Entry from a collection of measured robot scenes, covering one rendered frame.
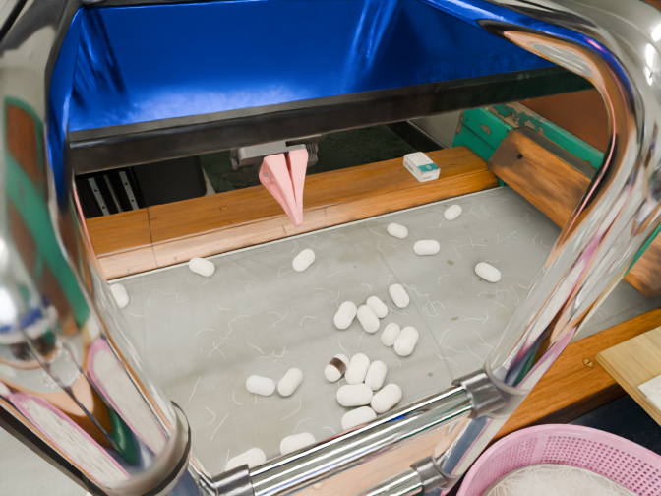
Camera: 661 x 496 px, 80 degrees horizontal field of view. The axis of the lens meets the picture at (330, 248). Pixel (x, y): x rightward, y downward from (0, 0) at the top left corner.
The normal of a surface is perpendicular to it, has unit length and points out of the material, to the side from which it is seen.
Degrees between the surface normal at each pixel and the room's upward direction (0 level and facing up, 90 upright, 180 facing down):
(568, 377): 0
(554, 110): 90
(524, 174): 67
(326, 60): 58
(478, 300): 0
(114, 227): 0
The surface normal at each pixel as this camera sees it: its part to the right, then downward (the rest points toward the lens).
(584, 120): -0.92, 0.23
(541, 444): 0.11, 0.43
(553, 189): -0.84, -0.07
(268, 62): 0.33, 0.17
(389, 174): 0.04, -0.72
